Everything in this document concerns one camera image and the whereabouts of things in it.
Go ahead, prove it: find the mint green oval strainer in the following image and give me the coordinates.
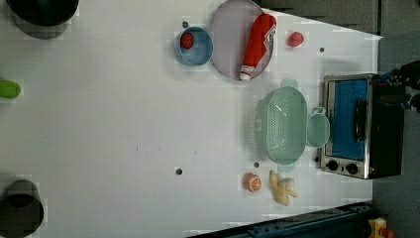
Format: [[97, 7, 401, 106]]
[[250, 78, 308, 173]]

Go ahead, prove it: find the blue bowl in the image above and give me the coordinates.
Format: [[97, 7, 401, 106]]
[[173, 27, 214, 66]]

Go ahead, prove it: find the orange half toy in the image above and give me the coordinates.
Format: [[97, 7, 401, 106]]
[[244, 174, 262, 192]]

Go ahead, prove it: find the red strawberry in bowl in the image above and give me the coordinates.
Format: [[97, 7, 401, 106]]
[[180, 33, 194, 50]]

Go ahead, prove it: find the large grey round plate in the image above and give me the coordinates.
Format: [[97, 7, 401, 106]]
[[209, 0, 275, 80]]

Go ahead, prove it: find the peeled banana toy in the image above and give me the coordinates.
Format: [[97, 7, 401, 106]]
[[269, 171, 298, 206]]

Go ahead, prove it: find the red ketchup bottle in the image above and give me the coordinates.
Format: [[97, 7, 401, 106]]
[[240, 13, 276, 81]]

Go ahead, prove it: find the mint green cup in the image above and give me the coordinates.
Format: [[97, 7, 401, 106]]
[[306, 107, 330, 149]]

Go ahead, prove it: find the red strawberry on table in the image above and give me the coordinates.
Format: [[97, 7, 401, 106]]
[[287, 32, 304, 48]]

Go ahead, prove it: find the black and steel toaster oven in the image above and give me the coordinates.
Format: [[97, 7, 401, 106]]
[[320, 73, 405, 179]]

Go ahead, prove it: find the yellow red emergency button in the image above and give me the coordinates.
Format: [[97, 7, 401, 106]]
[[368, 218, 395, 238]]

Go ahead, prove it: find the green cylinder object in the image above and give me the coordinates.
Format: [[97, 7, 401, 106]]
[[0, 80, 21, 99]]

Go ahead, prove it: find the blue metal frame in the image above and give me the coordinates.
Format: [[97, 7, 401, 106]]
[[189, 202, 378, 238]]

